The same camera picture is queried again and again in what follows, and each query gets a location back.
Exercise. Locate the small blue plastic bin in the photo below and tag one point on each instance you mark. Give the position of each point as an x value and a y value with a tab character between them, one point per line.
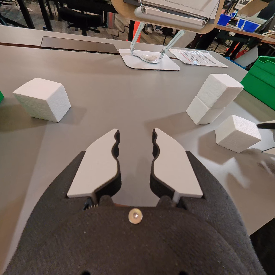
223	19

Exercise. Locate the grey desk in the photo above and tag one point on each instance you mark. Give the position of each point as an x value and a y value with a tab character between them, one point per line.
118	96

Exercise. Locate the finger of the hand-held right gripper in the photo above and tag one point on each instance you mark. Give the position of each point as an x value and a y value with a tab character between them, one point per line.
270	150
268	125

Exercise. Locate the green plastic bin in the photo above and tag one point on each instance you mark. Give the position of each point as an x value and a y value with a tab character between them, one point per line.
260	83
1	96

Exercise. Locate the white board panel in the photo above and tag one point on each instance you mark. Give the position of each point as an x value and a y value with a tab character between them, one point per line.
249	57

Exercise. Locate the orange traffic cone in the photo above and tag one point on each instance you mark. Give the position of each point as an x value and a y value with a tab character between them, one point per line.
137	32

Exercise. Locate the laminated instruction sheet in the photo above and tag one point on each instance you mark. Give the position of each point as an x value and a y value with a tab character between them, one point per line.
197	58

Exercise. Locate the blue bag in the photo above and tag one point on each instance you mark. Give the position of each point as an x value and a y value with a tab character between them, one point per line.
238	64

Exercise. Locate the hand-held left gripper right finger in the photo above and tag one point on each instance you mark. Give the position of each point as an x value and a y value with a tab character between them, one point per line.
176	167

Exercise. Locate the wooden table black legs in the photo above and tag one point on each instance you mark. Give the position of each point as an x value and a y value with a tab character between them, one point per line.
257	36

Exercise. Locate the white document stand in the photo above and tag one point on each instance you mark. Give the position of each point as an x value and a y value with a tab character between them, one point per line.
150	62

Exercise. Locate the white foam block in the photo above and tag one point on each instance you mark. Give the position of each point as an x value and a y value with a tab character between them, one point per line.
43	98
204	111
219	90
236	134

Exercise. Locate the large blue plastic bin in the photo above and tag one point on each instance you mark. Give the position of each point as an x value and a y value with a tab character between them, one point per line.
249	25

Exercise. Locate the black office chair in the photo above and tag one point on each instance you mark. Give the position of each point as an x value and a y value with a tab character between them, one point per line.
79	17

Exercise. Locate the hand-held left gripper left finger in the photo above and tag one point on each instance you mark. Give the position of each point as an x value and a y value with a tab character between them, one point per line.
94	167

